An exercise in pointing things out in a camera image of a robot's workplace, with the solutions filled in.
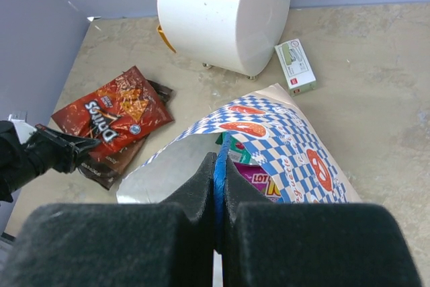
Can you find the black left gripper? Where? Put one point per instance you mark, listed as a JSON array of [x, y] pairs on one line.
[[50, 149]]

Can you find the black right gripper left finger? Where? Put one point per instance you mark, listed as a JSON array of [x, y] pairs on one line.
[[170, 243]]

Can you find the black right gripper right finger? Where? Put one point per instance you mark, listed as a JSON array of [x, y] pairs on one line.
[[308, 244]]

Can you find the brown Kettle chips bag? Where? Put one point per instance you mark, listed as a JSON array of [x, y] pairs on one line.
[[108, 169]]

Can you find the red Doritos chips bag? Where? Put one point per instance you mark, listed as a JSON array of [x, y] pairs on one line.
[[122, 111]]

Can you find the blue checkered paper bag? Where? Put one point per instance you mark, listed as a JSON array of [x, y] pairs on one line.
[[276, 134]]

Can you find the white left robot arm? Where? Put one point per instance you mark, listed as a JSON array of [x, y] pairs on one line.
[[16, 168]]

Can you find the green snack bag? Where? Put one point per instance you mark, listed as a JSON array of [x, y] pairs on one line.
[[239, 154]]

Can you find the small green white box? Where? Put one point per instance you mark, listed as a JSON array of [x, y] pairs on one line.
[[299, 75]]

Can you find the white round cabinet orange front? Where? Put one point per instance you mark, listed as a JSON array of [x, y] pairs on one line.
[[236, 35]]

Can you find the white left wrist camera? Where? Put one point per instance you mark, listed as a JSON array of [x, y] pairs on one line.
[[23, 129]]

